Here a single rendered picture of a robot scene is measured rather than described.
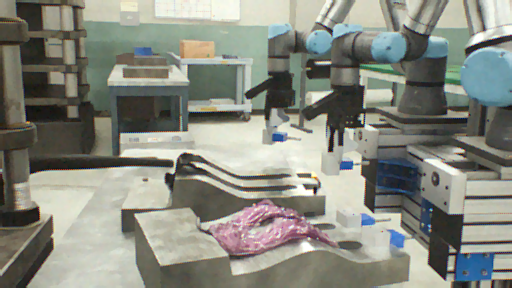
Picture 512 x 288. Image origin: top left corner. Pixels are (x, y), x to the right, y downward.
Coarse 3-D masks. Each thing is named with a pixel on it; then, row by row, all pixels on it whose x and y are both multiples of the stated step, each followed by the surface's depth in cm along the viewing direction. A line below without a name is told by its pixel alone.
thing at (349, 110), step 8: (336, 88) 140; (344, 88) 139; (352, 88) 140; (360, 88) 142; (344, 96) 141; (352, 96) 143; (360, 96) 142; (344, 104) 142; (352, 104) 143; (360, 104) 143; (328, 112) 146; (336, 112) 141; (344, 112) 141; (352, 112) 141; (360, 112) 142; (328, 120) 146; (336, 120) 141; (344, 120) 141; (352, 120) 143; (360, 120) 143; (352, 128) 143
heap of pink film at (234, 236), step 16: (256, 208) 114; (272, 208) 114; (288, 208) 118; (224, 224) 109; (240, 224) 111; (256, 224) 111; (272, 224) 106; (288, 224) 106; (304, 224) 106; (224, 240) 103; (240, 240) 102; (256, 240) 103; (272, 240) 101; (288, 240) 103; (320, 240) 105; (240, 256) 100
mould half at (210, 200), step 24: (288, 168) 157; (144, 192) 142; (168, 192) 142; (192, 192) 130; (216, 192) 130; (240, 192) 135; (264, 192) 136; (288, 192) 135; (312, 192) 135; (216, 216) 132
